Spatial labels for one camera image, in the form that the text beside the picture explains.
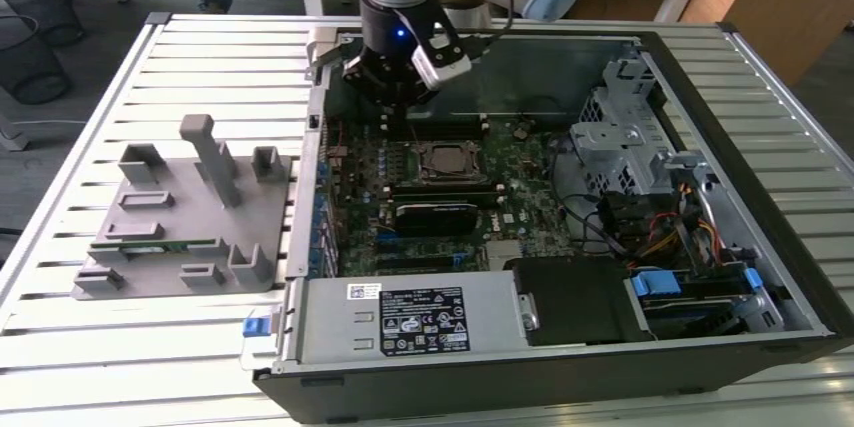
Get silver green CPU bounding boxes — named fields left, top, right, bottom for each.
left=425, top=146, right=469, bottom=172

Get CPU socket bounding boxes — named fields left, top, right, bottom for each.
left=407, top=138, right=488, bottom=187

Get black RAM slot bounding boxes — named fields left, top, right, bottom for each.
left=391, top=182, right=499, bottom=191
left=391, top=187, right=500, bottom=197
left=392, top=192, right=500, bottom=202
left=377, top=120, right=489, bottom=129
left=377, top=114, right=489, bottom=123
left=377, top=126, right=489, bottom=135
left=392, top=198, right=500, bottom=208

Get black graphics card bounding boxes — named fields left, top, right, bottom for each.
left=392, top=202, right=480, bottom=237

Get green motherboard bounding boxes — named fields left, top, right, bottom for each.
left=318, top=114, right=568, bottom=281

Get silver metal drive cage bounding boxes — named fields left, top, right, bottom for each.
left=565, top=57, right=712, bottom=198

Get grey parts rack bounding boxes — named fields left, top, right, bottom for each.
left=69, top=114, right=301, bottom=302

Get silver chipset heatsink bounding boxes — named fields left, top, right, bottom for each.
left=484, top=240, right=521, bottom=271

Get black mesh waste bin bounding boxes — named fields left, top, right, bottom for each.
left=0, top=0, right=88, bottom=48
left=0, top=14, right=72, bottom=106

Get green RAM stick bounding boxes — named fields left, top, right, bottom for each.
left=89, top=239, right=221, bottom=253

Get silver power supply unit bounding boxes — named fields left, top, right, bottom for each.
left=270, top=271, right=535, bottom=363

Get black plastic shroud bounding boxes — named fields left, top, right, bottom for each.
left=503, top=255, right=653, bottom=348

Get wooden cabinet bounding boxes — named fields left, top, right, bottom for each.
left=679, top=0, right=854, bottom=88

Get blue case latch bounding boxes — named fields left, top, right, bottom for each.
left=242, top=311, right=274, bottom=338

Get blue disk carrier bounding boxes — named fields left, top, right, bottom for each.
left=629, top=271, right=681, bottom=301

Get black PC case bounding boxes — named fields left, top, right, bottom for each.
left=250, top=21, right=854, bottom=426

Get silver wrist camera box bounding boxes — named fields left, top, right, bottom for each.
left=407, top=41, right=475, bottom=92

